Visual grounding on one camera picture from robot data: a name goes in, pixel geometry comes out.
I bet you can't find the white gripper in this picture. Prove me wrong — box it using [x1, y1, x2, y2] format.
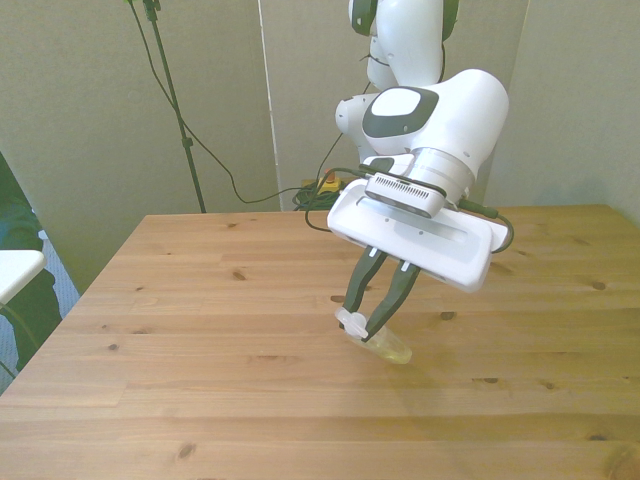
[327, 178, 507, 344]

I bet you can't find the clear sanitizer pump bottle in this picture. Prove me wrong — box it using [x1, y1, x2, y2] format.
[334, 307, 414, 366]

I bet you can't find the yellow emergency stop button box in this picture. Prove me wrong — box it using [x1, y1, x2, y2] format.
[318, 169, 344, 195]

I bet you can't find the white side table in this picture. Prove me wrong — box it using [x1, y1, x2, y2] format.
[0, 248, 47, 306]

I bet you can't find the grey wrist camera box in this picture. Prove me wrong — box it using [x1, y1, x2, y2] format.
[363, 172, 447, 220]

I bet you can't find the coiled dark cable bundle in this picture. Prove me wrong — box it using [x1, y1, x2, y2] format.
[292, 182, 342, 212]

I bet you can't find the long black cable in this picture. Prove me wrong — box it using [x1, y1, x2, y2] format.
[124, 0, 347, 205]

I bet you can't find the black camera stand pole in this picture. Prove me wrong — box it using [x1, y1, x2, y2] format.
[142, 0, 208, 214]

